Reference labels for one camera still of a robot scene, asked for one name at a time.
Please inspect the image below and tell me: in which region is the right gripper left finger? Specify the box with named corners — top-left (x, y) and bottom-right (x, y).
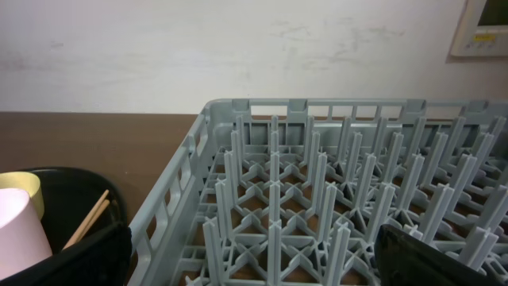
top-left (1, 222), bottom-right (133, 286)

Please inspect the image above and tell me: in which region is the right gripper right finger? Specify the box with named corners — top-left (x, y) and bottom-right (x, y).
top-left (374, 224), bottom-right (502, 286)

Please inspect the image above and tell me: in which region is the grey dishwasher rack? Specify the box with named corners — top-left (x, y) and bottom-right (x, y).
top-left (129, 99), bottom-right (507, 285)

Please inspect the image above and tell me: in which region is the left wooden chopstick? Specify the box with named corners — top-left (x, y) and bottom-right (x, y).
top-left (63, 190), bottom-right (109, 249)

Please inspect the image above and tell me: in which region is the wooden chopstick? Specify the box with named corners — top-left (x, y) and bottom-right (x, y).
top-left (63, 190), bottom-right (109, 249)
top-left (64, 199), bottom-right (110, 248)

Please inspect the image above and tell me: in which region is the right wooden chopstick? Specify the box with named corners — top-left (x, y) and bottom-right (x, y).
top-left (64, 199), bottom-right (110, 248)

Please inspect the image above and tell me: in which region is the round black serving tray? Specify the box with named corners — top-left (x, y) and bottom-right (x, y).
top-left (27, 167), bottom-right (128, 254)

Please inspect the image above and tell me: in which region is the pink cup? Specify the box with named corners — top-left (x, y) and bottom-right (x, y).
top-left (1, 188), bottom-right (52, 280)

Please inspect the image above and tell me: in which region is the yellow bowl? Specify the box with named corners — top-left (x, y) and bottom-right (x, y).
top-left (1, 172), bottom-right (44, 220)

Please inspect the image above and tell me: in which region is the wall control panel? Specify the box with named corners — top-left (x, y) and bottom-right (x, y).
top-left (450, 0), bottom-right (507, 57)

